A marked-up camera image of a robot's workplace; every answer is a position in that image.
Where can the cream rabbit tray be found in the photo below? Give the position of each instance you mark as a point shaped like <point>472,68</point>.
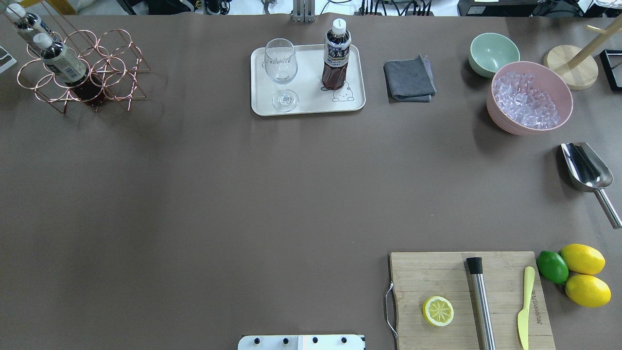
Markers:
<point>312,95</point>

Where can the yellow lemon lower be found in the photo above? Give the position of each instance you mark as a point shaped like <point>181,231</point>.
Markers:
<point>587,290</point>

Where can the grey folded cloth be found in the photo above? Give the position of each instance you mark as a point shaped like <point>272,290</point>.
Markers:
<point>410,80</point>

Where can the half lemon slice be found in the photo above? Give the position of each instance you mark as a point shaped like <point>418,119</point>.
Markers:
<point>438,311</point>

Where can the green lime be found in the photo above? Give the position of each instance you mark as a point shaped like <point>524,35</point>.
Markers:
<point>552,267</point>

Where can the tea bottle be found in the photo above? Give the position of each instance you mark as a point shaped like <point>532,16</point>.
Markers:
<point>73,72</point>
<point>28,25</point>
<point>336,54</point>

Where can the black glass rack tray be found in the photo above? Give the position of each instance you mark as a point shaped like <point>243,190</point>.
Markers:
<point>611,62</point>

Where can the copper wire bottle basket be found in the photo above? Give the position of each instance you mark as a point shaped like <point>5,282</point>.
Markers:
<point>113,56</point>

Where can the yellow lemon upper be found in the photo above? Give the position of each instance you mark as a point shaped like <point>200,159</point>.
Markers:
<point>583,259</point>

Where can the clear wine glass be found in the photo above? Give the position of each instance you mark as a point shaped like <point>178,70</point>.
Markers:
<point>280,62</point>

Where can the steel ice scoop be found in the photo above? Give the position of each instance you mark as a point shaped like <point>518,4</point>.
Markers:
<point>588,173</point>

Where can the yellow plastic knife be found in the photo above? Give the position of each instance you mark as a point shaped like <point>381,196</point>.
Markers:
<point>523,315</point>

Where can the steel muddler black tip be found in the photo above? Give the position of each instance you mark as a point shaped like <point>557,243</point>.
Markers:
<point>476,272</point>

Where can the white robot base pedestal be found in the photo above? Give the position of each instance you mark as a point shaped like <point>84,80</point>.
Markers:
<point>303,342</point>

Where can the green empty bowl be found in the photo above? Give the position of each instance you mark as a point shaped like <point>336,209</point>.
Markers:
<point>489,52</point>

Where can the wooden cup tree stand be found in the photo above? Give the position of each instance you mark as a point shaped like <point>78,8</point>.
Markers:
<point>575,65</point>

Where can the yellow lemon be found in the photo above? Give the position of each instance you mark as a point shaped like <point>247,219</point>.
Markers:
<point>587,290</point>
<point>583,259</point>

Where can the bamboo cutting board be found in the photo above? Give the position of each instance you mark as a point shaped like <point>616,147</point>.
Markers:
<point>416,276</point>

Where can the pink bowl with ice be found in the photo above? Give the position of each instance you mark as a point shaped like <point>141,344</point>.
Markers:
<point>526,98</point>

